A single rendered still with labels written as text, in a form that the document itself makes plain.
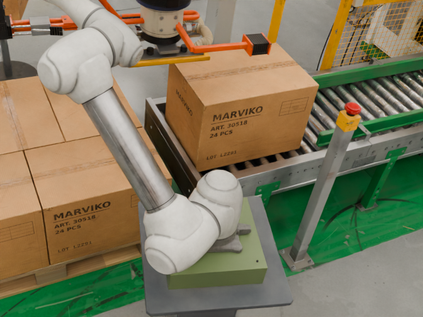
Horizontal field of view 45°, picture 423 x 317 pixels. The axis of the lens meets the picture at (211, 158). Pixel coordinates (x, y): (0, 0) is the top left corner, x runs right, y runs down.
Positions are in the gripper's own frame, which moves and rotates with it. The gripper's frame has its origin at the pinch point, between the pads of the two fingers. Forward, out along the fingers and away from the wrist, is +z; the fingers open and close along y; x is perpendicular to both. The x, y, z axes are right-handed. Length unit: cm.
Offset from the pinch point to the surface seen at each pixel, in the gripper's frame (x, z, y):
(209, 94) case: -80, 32, -10
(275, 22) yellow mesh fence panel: -141, 34, 51
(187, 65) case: -77, 32, 14
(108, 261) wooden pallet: -33, 125, -20
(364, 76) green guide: -206, 69, 40
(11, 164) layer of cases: 6, 73, 6
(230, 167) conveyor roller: -93, 73, -17
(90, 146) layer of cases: -31, 73, 12
